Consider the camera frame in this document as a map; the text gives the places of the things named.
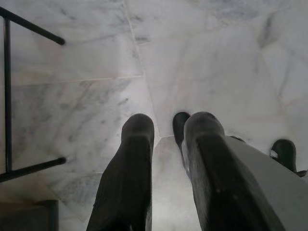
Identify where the black robot foot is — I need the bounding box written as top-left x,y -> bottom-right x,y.
269,139 -> 308,178
172,112 -> 191,149

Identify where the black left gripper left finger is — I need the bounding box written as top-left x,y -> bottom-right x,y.
86,114 -> 155,231

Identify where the dark furniture piece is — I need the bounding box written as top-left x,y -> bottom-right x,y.
0,199 -> 60,231

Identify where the black metal furniture frame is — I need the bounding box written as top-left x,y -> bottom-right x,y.
0,6 -> 67,184

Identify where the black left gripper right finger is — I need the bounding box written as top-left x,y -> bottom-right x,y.
183,111 -> 286,231

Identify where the grey robot leg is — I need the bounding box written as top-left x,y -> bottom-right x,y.
225,136 -> 308,231

